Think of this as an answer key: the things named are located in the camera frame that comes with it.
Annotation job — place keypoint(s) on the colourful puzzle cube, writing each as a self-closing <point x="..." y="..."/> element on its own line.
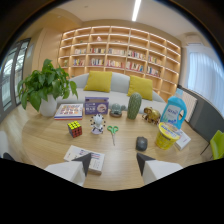
<point x="75" y="129"/>

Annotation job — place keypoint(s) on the small white box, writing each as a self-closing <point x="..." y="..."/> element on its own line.
<point x="183" y="140"/>

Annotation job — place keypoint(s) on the tall green cactus ornament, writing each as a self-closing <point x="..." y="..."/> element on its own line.
<point x="134" y="105"/>

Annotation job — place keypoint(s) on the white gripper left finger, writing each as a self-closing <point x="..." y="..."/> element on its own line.
<point x="68" y="170"/>

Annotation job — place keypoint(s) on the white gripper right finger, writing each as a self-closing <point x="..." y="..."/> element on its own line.
<point x="156" y="168"/>

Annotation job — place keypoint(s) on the ceiling light strip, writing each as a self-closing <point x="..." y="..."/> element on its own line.
<point x="136" y="10"/>

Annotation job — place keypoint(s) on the grey computer mouse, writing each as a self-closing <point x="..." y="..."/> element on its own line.
<point x="141" y="143"/>

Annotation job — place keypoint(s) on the golden elephant figurine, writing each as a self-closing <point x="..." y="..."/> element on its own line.
<point x="151" y="115"/>

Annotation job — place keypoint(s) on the wooden bookshelf wall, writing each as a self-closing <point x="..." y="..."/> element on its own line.
<point x="120" y="56"/>

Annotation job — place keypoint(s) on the white sofa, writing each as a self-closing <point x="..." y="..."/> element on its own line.
<point x="116" y="91"/>

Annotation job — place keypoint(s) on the purple box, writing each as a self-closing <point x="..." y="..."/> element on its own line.
<point x="96" y="105"/>

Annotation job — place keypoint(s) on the colourful flat game box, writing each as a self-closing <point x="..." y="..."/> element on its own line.
<point x="69" y="111"/>

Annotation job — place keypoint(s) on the green plant in white pot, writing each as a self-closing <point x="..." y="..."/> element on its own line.
<point x="46" y="86"/>

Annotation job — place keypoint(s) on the yellow instant noodle cup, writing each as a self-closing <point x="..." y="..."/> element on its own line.
<point x="167" y="136"/>

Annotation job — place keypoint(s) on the green chair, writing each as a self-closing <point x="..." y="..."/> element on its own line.
<point x="217" y="145"/>

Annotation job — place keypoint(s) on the white radiator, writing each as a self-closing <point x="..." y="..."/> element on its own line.
<point x="189" y="105"/>

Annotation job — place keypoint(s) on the blue detergent bottle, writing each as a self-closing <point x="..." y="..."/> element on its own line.
<point x="173" y="111"/>

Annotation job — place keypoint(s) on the small yellow cushion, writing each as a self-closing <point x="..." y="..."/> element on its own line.
<point x="141" y="87"/>

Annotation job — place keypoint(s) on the white robot figurine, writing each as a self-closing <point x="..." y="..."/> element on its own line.
<point x="97" y="124"/>

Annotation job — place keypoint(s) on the white book with printed cover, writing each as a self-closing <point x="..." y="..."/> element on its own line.
<point x="83" y="156"/>

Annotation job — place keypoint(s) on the large yellow cushion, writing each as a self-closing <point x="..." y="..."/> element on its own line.
<point x="98" y="81"/>

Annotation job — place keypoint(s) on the small green cactus ornament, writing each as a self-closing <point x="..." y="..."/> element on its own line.
<point x="116" y="109"/>

